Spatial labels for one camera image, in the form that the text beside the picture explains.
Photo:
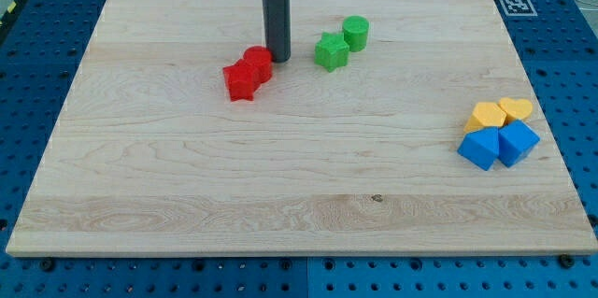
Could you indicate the white fiducial marker tag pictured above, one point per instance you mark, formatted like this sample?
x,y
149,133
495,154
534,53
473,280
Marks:
x,y
518,8

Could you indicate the blue cube block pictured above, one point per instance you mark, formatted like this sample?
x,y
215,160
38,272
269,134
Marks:
x,y
516,141

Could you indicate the blue pentagon block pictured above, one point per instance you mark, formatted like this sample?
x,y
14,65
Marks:
x,y
481,147

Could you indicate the green star block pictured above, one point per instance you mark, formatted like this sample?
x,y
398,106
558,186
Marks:
x,y
331,51

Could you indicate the black bolt front left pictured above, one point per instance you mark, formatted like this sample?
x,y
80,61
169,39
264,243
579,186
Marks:
x,y
46,264

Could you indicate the green cylinder block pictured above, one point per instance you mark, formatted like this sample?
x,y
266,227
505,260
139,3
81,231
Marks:
x,y
355,31

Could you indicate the black bolt front right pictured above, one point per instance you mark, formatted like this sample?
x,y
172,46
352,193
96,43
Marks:
x,y
566,261

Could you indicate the light wooden board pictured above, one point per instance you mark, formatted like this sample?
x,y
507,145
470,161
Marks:
x,y
150,158

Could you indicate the red cylinder block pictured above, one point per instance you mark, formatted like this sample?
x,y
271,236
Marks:
x,y
261,58

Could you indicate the black bolt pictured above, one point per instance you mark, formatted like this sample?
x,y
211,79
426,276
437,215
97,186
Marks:
x,y
46,264
566,261

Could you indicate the yellow pentagon block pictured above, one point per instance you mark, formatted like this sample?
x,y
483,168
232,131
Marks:
x,y
484,115

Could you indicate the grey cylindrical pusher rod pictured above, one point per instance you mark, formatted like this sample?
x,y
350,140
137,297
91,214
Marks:
x,y
277,29

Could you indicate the red star block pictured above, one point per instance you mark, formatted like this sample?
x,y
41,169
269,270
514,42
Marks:
x,y
242,79

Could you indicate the yellow heart block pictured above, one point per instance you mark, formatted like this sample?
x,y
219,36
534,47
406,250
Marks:
x,y
516,109

